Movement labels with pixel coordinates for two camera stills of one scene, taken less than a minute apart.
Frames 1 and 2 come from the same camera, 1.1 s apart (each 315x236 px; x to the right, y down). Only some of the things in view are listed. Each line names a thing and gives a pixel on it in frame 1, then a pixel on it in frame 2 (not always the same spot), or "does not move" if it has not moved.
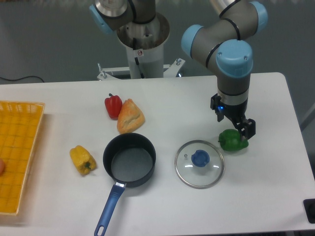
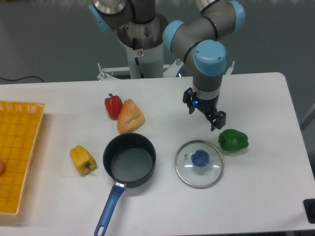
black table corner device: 309,204 does not move
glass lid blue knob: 201,158 does not move
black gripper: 236,113 to 209,106
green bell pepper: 230,139 does not move
